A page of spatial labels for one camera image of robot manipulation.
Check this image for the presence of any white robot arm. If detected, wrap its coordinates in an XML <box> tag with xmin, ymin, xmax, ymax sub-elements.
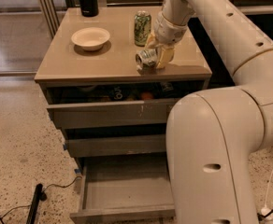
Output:
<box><xmin>154</xmin><ymin>0</ymin><xmax>273</xmax><ymax>224</ymax></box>

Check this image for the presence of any grey bottom drawer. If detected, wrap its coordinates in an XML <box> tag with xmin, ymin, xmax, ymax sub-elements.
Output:
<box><xmin>70</xmin><ymin>153</ymin><xmax>175</xmax><ymax>224</ymax></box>

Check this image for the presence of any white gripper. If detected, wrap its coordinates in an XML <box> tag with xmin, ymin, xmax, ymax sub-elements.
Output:
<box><xmin>145</xmin><ymin>12</ymin><xmax>188</xmax><ymax>69</ymax></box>

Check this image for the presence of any black bar on floor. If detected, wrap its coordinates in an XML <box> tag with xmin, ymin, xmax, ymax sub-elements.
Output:
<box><xmin>26</xmin><ymin>184</ymin><xmax>43</xmax><ymax>224</ymax></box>

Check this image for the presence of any black thermos bottle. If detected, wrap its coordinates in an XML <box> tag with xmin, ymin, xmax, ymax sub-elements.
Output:
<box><xmin>79</xmin><ymin>0</ymin><xmax>99</xmax><ymax>17</ymax></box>

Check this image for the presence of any grey drawer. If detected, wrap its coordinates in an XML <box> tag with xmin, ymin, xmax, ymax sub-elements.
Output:
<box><xmin>46</xmin><ymin>80</ymin><xmax>205</xmax><ymax>130</ymax></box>
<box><xmin>65</xmin><ymin>123</ymin><xmax>166</xmax><ymax>158</ymax></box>
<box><xmin>70</xmin><ymin>153</ymin><xmax>175</xmax><ymax>224</ymax></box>

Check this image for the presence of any silver 7up can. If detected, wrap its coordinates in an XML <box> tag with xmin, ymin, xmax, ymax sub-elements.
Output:
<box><xmin>135</xmin><ymin>49</ymin><xmax>158</xmax><ymax>70</ymax></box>

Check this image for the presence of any grey drawer cabinet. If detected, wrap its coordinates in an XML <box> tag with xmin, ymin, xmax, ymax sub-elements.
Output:
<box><xmin>35</xmin><ymin>7</ymin><xmax>211</xmax><ymax>167</ymax></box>

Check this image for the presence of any grey middle drawer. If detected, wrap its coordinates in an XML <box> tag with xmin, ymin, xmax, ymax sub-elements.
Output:
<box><xmin>65</xmin><ymin>123</ymin><xmax>166</xmax><ymax>158</ymax></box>

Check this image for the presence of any grey top drawer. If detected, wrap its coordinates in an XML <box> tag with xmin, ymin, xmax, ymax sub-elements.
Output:
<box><xmin>46</xmin><ymin>80</ymin><xmax>205</xmax><ymax>130</ymax></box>

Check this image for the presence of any black floor cable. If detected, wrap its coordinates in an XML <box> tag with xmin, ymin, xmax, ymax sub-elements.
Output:
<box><xmin>0</xmin><ymin>175</ymin><xmax>83</xmax><ymax>224</ymax></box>

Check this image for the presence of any orange fruit in drawer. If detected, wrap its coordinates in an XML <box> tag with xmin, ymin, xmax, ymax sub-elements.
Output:
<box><xmin>140</xmin><ymin>91</ymin><xmax>153</xmax><ymax>100</ymax></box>

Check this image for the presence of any green soda can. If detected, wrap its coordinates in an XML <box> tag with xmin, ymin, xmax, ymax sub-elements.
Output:
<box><xmin>134</xmin><ymin>10</ymin><xmax>151</xmax><ymax>47</ymax></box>

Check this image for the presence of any dark snack bag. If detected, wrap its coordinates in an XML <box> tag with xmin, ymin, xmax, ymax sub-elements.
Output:
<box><xmin>108</xmin><ymin>85</ymin><xmax>132</xmax><ymax>101</ymax></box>

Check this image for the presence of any white bowl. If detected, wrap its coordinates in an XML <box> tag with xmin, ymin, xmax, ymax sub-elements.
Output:
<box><xmin>71</xmin><ymin>27</ymin><xmax>110</xmax><ymax>51</ymax></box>

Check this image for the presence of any white plug adapter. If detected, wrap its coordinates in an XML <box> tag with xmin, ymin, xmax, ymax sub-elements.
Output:
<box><xmin>261</xmin><ymin>206</ymin><xmax>273</xmax><ymax>220</ymax></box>

